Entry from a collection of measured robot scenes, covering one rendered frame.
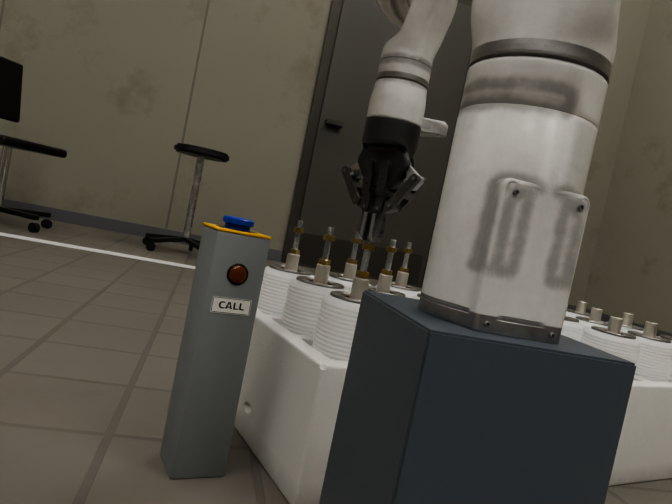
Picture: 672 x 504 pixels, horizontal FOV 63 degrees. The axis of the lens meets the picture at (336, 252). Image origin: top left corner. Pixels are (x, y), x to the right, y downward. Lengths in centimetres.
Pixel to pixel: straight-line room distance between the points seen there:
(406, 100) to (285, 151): 325
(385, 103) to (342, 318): 28
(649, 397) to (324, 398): 64
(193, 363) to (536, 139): 49
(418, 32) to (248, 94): 327
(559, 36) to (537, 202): 10
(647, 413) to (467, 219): 83
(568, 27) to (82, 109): 379
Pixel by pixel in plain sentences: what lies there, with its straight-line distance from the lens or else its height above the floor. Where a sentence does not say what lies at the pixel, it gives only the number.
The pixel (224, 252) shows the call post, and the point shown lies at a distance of 68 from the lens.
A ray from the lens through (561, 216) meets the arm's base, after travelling 37.
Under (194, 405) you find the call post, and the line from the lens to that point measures 72.
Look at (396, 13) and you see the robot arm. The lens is 80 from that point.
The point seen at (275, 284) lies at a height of 23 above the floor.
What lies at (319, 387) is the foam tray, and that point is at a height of 15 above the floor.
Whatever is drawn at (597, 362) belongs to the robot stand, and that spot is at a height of 30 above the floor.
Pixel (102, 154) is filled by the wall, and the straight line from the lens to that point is 399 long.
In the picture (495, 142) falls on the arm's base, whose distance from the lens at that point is 36.
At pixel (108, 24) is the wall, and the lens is 412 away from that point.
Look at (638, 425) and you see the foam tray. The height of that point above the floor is 11.
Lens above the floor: 35
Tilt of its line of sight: 3 degrees down
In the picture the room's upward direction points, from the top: 12 degrees clockwise
